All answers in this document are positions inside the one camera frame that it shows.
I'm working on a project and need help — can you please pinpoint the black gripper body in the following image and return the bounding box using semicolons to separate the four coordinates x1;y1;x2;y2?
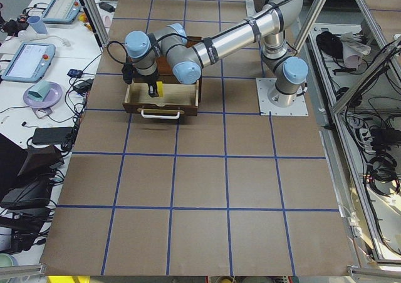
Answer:
136;65;158;85

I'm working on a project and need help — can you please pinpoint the yellow wooden block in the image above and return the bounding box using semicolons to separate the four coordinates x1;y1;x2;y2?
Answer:
156;81;164;97

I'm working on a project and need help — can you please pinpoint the light wooden drawer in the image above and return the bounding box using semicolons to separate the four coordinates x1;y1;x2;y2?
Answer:
123;75;202;116

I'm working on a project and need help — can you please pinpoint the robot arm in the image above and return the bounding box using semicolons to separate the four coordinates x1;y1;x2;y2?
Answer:
124;0;308;108

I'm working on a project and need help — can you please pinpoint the pink paper cup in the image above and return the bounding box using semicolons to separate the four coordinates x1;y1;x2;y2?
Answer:
102;15;112;29

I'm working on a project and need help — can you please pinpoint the small blue black device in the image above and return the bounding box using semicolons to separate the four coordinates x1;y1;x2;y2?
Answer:
67;69;83;78

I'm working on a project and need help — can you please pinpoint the black power adapter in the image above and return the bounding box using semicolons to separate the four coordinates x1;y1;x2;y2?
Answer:
98;2;115;13

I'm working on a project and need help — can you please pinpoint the lilac plate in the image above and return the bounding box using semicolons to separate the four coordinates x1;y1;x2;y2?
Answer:
23;80;63;108

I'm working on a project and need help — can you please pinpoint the far teach pendant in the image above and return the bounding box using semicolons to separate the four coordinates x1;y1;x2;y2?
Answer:
42;0;81;24

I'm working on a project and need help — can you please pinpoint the teach pendant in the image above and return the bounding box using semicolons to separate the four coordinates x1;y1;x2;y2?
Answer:
1;42;56;83
42;0;81;24

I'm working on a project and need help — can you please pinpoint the teal cup on plate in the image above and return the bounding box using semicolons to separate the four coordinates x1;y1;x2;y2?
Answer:
27;80;53;102

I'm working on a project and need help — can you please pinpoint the near teach pendant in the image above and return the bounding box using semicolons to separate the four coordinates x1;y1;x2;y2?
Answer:
1;42;56;83

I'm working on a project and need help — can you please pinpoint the blue plastic cup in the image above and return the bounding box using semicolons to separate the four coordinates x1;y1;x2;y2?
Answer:
27;16;48;34

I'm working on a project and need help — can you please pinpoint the white drawer handle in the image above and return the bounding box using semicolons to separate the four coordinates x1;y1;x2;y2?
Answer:
137;108;185;120

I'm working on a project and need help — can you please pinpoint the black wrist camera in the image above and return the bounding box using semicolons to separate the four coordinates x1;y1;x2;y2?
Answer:
122;63;134;85

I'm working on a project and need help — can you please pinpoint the aluminium frame post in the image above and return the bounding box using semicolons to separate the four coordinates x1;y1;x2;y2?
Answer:
79;0;109;48

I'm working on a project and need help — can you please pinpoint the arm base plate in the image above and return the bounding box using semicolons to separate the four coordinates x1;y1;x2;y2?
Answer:
256;78;308;116

